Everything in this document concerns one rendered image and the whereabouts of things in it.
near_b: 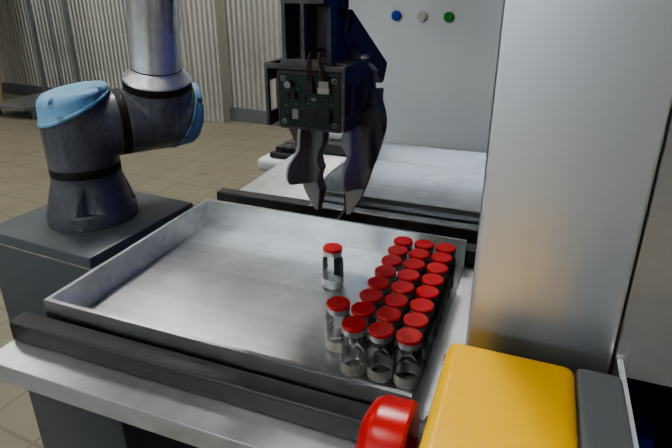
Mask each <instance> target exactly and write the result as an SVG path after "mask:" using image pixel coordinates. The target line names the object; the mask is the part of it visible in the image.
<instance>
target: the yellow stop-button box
mask: <svg viewBox="0 0 672 448"><path fill-rule="evenodd" d="M417 448H634V445H633V439H632V434H631V428H630V422H629V416H628V411H627V405H626V399H625V393H624V387H623V383H622V380H621V379H620V378H619V377H617V376H614V375H609V374H605V373H600V372H596V371H591V370H586V369H578V370H577V372H576V373H575V374H573V372H572V371H571V370H570V369H568V368H566V367H564V366H559V365H555V364H550V363H546V362H541V361H537V360H532V359H528V358H523V357H518V356H514V355H509V354H505V353H500V352H496V351H491V350H487V349H482V348H478V347H473V346H469V345H464V344H460V343H458V344H452V345H451V346H450V347H449V348H448V350H447V352H446V354H444V358H443V364H442V370H441V373H440V377H439V380H438V384H437V387H436V391H435V394H434V398H433V401H432V405H431V408H430V412H429V415H427V416H426V417H425V419H424V422H423V425H422V429H421V433H420V437H419V441H418V446H417Z"/></svg>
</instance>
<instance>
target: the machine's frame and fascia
mask: <svg viewBox="0 0 672 448"><path fill-rule="evenodd" d="M616 358H620V359H623V362H624V368H625V373H626V378H631V379H636V380H640V381H645V382H649V383H654V384H658V385H663V386H668V387H672V109H671V114H670V118H669V122H668V126H667V130H666V135H665V139H664V143H663V147H662V151H661V156H660V160H659V164H658V168H657V172H656V177H655V181H654V185H653V189H652V193H651V198H650V202H649V206H648V210H647V214H646V219H645V223H644V227H643V231H642V236H641V240H640V244H639V248H638V252H637V257H636V261H635V265H634V269H633V273H632V278H631V282H630V286H629V290H628V294H627V299H626V303H625V307H624V311H623V315H622V320H621V324H620V328H619V332H618V336H617V341H616V345H615V349H614V353H613V357H612V362H611V366H610V372H611V374H612V373H613V369H614V365H615V361H616Z"/></svg>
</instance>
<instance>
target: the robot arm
mask: <svg viewBox="0 0 672 448"><path fill-rule="evenodd" d="M280 4H281V32H282V58H280V59H276V60H272V61H269V62H265V63H264V77H265V97H266V118H267V125H272V124H274V123H276V122H278V121H279V126H281V127H282V128H289V130H290V132H291V134H292V136H293V138H294V141H295V143H296V151H295V153H294V155H293V157H292V159H291V160H290V162H289V164H288V166H287V169H286V180H287V182H288V183H289V184H290V185H295V184H303V186H304V189H305V192H306V194H307V196H308V198H309V200H310V201H311V203H312V204H313V206H314V208H315V209H316V210H320V209H322V204H323V200H324V196H325V192H326V188H327V185H325V181H324V177H323V174H324V170H325V168H326V164H325V161H324V157H323V151H324V148H325V145H326V144H327V143H328V141H329V132H331V133H343V134H342V135H341V144H342V149H343V150H344V152H345V154H346V159H345V162H344V165H343V168H342V171H341V188H342V191H343V192H345V193H344V206H345V214H348V215H349V214H350V213H351V212H352V211H353V210H354V208H355V207H356V206H357V204H358V203H359V201H360V200H361V198H362V196H363V194H364V192H365V190H366V187H367V184H368V182H369V179H370V177H371V174H372V171H373V168H374V165H375V163H376V161H377V158H378V155H379V152H380V149H381V146H382V143H383V140H384V137H385V133H386V128H387V114H386V108H385V105H384V101H383V92H384V89H383V88H376V83H381V82H383V80H384V77H385V72H386V67H387V61H386V60H385V58H384V57H383V55H382V54H381V52H380V51H379V49H378V48H377V46H376V45H375V43H374V42H373V40H372V39H371V37H370V36H369V34H368V33H367V31H366V30H365V28H364V26H363V25H362V23H361V22H360V20H359V19H358V17H357V16H356V14H355V13H354V11H353V10H351V9H349V0H280ZM125 9H126V20H127V32H128V44H129V56H130V67H129V68H128V69H127V70H126V71H125V72H124V73H123V75H122V84H123V87H122V88H114V89H110V86H109V85H108V83H107V82H105V81H101V80H93V81H83V82H77V83H72V84H67V85H63V86H60V87H56V88H53V89H51V90H48V91H46V92H44V93H42V94H41V95H40V96H39V97H38V98H37V100H36V112H37V118H38V121H37V126H38V128H39V129H40V134H41V138H42V143H43V148H44V152H45V157H46V162H47V166H48V171H49V176H50V187H49V194H48V205H47V207H46V216H47V221H48V224H49V226H50V227H51V228H53V229H55V230H58V231H63V232H90V231H97V230H102V229H106V228H110V227H113V226H116V225H119V224H121V223H124V222H126V221H128V220H129V219H131V218H132V217H134V216H135V215H136V214H137V212H138V203H137V198H136V195H135V193H134V192H133V191H132V188H131V186H130V184H129V182H128V180H127V178H126V177H125V175H124V173H123V171H122V166H121V160H120V155H124V154H131V153H137V152H144V151H150V150H156V149H162V148H169V147H170V148H175V147H178V146H180V145H184V144H189V143H192V142H194V141H195V140H196V139H197V138H198V136H199V135H200V133H201V130H202V127H203V121H204V104H202V100H203V97H202V94H201V91H200V88H199V87H198V85H197V84H196V83H195V82H193V81H191V76H190V74H189V73H188V72H187V71H185V70H184V69H183V68H182V44H181V11H180V0H125ZM274 78H276V98H277V108H275V109H272V110H271V93H270V80H271V79H274ZM375 82H376V83H375Z"/></svg>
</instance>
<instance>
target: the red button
mask: <svg viewBox="0 0 672 448"><path fill-rule="evenodd" d="M419 417H420V408H419V405H418V403H417V402H416V401H413V400H409V399H406V398H402V397H398V396H394V395H390V394H387V395H384V396H380V397H377V398H376V399H375V400H374V402H373V403H372V404H371V406H370V407H369V409H368V410H367V412H366V413H365V415H364V417H363V419H362V422H361V425H360V429H359V432H358V437H357V442H356V448H417V446H418V441H419V437H417V435H418V428H419Z"/></svg>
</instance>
